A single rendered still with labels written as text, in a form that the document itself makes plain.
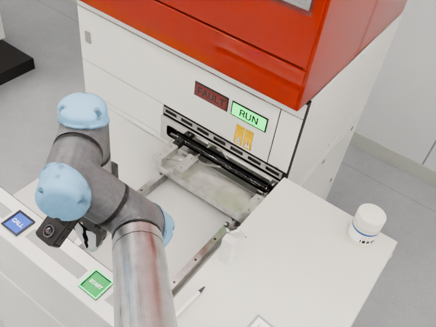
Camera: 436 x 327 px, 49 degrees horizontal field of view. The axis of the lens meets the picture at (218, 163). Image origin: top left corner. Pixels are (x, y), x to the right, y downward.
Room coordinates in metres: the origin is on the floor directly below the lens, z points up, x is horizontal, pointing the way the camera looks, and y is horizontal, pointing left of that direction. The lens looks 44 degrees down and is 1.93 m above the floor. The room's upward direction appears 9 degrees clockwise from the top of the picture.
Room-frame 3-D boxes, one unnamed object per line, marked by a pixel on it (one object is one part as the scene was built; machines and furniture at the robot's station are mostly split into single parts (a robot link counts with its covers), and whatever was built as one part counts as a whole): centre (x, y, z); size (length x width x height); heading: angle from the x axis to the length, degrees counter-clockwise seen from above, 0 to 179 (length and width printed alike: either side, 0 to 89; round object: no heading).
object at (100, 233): (0.53, 0.21, 1.19); 0.05 x 0.02 x 0.09; 61
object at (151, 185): (0.90, 0.23, 0.84); 0.50 x 0.02 x 0.03; 151
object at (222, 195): (0.99, 0.03, 0.87); 0.36 x 0.08 x 0.03; 61
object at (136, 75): (1.18, 0.16, 1.02); 0.82 x 0.03 x 0.40; 61
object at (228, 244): (0.68, -0.06, 1.03); 0.06 x 0.04 x 0.13; 151
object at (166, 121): (1.08, 0.01, 0.89); 0.44 x 0.02 x 0.10; 61
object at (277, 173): (1.09, 0.01, 0.96); 0.44 x 0.01 x 0.02; 61
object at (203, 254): (0.77, 0.00, 0.84); 0.50 x 0.02 x 0.03; 151
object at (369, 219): (0.80, -0.39, 1.01); 0.07 x 0.07 x 0.10
